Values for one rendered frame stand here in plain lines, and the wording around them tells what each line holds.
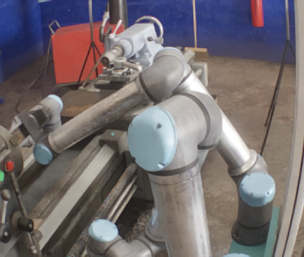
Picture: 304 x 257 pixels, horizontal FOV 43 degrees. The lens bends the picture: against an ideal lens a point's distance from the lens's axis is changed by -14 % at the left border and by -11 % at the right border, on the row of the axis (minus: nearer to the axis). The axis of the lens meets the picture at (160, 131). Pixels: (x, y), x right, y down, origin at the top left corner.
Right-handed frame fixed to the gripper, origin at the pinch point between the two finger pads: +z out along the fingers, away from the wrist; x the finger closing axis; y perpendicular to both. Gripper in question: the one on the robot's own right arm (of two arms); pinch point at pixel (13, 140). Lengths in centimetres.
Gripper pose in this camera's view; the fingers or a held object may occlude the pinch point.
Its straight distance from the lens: 154.7
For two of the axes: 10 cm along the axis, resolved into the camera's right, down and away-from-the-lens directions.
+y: -7.7, 4.0, 5.0
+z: -3.1, 4.6, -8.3
